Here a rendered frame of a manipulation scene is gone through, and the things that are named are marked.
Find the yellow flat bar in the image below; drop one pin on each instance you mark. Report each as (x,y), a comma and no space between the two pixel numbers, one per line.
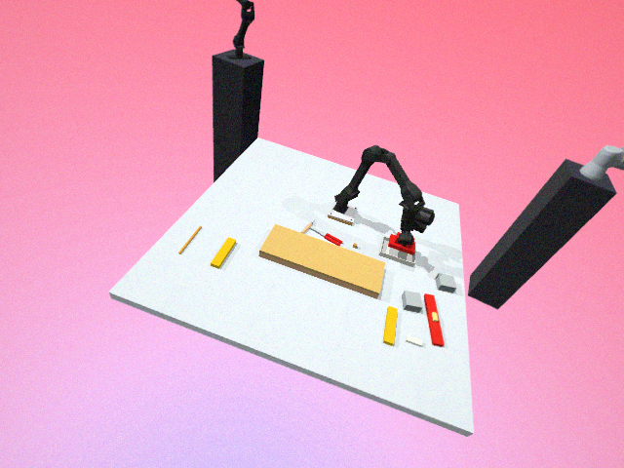
(390,326)
(223,252)

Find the small white flat bar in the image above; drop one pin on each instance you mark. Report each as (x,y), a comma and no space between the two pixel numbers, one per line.
(414,341)

